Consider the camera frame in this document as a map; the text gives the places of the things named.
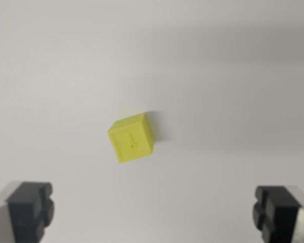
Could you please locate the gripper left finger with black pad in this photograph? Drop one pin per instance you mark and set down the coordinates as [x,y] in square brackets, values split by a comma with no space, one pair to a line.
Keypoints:
[22,215]

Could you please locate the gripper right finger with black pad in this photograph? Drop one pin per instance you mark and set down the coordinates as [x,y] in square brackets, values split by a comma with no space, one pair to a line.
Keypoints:
[281,215]

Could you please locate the yellow plastic cube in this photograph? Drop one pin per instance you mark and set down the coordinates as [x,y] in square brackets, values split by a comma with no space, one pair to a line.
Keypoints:
[131,141]

